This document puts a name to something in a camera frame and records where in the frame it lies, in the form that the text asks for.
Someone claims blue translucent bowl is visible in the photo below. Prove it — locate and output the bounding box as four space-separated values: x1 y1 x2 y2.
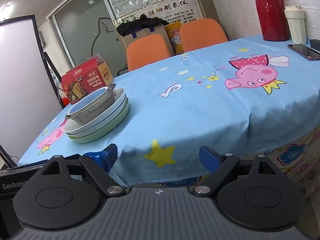
67 86 108 116

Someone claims orange chair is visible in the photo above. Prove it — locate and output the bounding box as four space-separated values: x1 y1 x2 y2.
180 18 228 52
126 34 171 72

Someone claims stainless steel bowl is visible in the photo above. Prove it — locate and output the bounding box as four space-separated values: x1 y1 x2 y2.
65 82 117 120

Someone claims yellow snack bag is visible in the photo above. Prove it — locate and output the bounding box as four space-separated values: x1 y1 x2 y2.
164 21 183 55

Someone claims white gold-rimmed plate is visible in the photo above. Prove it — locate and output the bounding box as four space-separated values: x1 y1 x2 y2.
65 96 128 139

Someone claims smartphone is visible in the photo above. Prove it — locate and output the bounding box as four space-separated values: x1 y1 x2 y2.
287 44 320 61

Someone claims white ribbed bowl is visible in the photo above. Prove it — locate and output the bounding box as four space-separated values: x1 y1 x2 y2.
67 87 117 126

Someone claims cream white cup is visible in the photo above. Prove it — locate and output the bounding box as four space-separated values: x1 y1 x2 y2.
284 6 306 44

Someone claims brown cardboard box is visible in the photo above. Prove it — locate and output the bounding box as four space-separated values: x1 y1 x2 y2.
123 24 172 49

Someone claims white chinese text poster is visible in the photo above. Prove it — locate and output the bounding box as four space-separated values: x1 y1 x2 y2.
116 0 206 26

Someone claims black rectangular case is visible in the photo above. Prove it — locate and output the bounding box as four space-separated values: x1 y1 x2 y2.
310 39 320 51

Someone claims green plastic plate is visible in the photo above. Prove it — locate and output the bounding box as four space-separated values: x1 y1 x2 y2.
68 98 129 144

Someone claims left orange chair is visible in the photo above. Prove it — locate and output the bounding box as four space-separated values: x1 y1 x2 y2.
126 34 171 72

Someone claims black folding stand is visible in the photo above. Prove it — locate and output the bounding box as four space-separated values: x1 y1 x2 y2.
42 52 65 108

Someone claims white floral plate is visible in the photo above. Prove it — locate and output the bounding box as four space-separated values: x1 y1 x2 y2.
63 87 126 135

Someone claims white board panel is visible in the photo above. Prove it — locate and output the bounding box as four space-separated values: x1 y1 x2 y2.
1 15 62 166

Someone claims blue cartoon pig tablecloth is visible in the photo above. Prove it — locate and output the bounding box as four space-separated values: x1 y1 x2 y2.
19 36 319 186

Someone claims right orange chair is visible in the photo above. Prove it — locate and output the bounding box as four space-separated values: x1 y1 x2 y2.
180 18 228 52

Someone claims frosted glass panel with cartoon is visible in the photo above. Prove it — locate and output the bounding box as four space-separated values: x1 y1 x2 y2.
49 0 127 77

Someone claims floral under tablecloth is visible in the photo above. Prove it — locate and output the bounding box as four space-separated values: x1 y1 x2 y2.
145 128 319 198

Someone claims red cracker box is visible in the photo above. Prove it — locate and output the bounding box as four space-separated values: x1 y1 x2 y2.
62 54 114 104

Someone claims red thermos jug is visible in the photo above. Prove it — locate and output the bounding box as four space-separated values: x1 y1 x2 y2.
255 0 290 42

